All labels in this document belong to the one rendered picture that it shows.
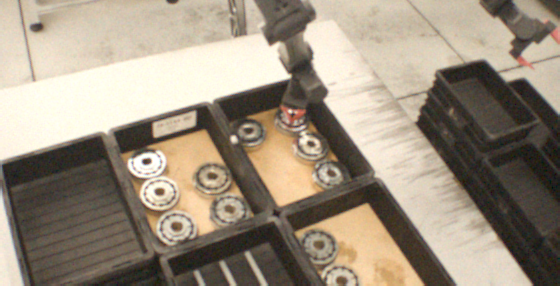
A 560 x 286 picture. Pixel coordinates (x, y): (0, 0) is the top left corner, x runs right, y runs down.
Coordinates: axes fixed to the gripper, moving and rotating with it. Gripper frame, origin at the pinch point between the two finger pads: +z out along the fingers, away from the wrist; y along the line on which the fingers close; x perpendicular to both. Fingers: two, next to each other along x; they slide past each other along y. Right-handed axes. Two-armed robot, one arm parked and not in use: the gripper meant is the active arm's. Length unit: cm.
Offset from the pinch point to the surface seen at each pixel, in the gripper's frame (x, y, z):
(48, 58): 147, 68, 85
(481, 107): -69, 74, 39
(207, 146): 19.4, -17.6, 3.9
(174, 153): 26.9, -23.6, 3.8
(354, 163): -20.6, -12.2, -1.6
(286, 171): -3.6, -17.3, 4.2
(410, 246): -40, -32, 0
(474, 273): -64, -22, 18
